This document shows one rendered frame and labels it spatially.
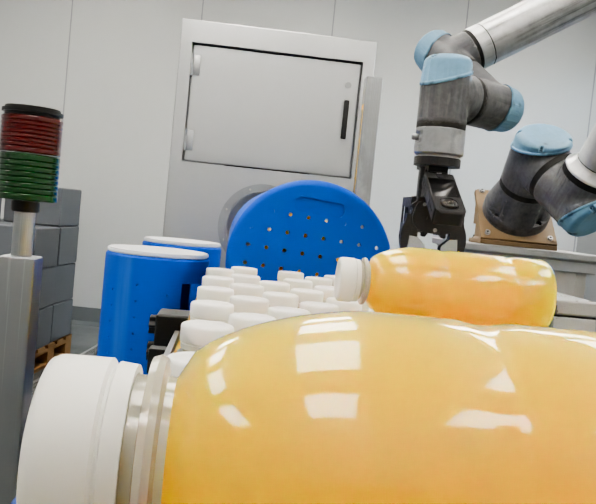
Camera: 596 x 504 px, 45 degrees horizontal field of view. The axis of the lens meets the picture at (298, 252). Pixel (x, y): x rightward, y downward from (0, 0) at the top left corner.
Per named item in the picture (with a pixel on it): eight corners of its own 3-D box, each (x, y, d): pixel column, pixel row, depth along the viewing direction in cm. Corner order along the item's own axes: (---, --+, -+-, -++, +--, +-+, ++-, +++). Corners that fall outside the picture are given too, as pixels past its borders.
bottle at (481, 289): (529, 263, 69) (351, 246, 68) (561, 257, 63) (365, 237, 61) (525, 334, 69) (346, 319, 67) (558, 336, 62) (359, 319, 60)
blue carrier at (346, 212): (318, 297, 212) (335, 200, 211) (376, 359, 125) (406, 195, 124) (221, 280, 210) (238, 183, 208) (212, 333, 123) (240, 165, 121)
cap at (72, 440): (108, 489, 12) (0, 483, 12) (116, 588, 15) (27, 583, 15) (143, 321, 15) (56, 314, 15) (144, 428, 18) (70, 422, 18)
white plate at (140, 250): (120, 250, 184) (120, 255, 184) (222, 257, 197) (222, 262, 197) (98, 242, 209) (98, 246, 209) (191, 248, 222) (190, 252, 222)
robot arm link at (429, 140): (472, 130, 108) (418, 124, 107) (469, 161, 108) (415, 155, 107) (457, 135, 115) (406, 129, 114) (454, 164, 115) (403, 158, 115)
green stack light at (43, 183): (63, 203, 82) (66, 159, 82) (48, 203, 76) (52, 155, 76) (4, 197, 82) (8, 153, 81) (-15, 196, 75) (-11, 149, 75)
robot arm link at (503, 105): (498, 67, 122) (453, 53, 116) (538, 104, 115) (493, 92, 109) (471, 106, 127) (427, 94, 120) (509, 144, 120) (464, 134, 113)
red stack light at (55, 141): (66, 159, 82) (69, 124, 82) (52, 155, 76) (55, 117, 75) (8, 152, 81) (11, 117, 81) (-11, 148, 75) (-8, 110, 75)
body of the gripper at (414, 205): (443, 237, 117) (451, 163, 117) (460, 240, 109) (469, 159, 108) (397, 233, 117) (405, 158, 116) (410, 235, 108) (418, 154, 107)
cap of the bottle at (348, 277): (355, 260, 66) (336, 258, 66) (363, 256, 62) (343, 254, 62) (352, 303, 66) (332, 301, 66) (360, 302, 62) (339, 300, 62)
